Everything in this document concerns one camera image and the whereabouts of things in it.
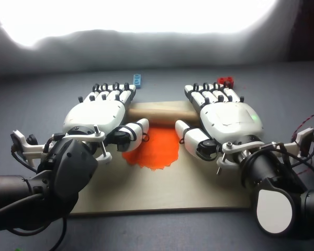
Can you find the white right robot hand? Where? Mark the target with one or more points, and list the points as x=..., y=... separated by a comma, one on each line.
x=230, y=120

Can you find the grey table cloth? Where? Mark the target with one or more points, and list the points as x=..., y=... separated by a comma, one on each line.
x=28, y=99

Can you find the light wooden board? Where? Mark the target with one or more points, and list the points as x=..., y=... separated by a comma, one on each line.
x=159, y=188

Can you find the red toy brick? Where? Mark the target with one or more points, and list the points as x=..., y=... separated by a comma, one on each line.
x=221, y=79

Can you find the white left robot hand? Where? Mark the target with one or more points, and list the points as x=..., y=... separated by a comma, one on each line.
x=94, y=116

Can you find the orange play dough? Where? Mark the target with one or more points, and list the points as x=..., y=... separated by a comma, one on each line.
x=157, y=151

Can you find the wooden rolling pin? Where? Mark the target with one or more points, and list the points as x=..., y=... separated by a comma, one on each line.
x=162, y=115

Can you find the light blue toy brick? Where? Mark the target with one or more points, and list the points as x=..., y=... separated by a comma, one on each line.
x=138, y=78

